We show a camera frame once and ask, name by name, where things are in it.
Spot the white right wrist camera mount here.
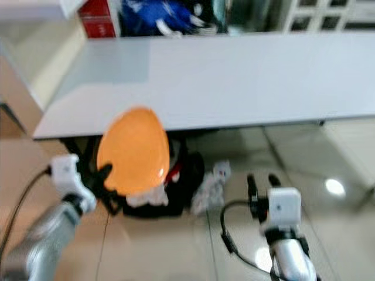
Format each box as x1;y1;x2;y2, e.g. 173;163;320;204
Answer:
266;187;302;232

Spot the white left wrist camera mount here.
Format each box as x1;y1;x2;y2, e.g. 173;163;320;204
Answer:
50;154;89;198

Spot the white grid shelf unit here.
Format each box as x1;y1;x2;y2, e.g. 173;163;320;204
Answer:
284;0;375;32

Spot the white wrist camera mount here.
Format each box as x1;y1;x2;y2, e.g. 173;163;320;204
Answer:
266;187;302;232
50;154;89;198

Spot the white printed plastic bag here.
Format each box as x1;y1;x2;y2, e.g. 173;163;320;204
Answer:
190;160;233;215

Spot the red box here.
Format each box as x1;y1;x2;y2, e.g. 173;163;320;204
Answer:
79;0;117;39

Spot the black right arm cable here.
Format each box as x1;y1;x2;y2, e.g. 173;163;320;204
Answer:
219;200;277;274

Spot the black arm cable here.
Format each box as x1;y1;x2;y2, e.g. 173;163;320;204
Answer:
0;166;54;261
219;200;277;274

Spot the white cloth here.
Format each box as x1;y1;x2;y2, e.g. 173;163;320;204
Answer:
125;190;169;208

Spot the orange plate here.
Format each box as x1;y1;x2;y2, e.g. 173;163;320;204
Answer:
96;107;168;197

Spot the blue bag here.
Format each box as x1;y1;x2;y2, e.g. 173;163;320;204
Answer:
119;0;219;38

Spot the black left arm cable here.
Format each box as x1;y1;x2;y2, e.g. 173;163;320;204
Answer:
0;166;54;261

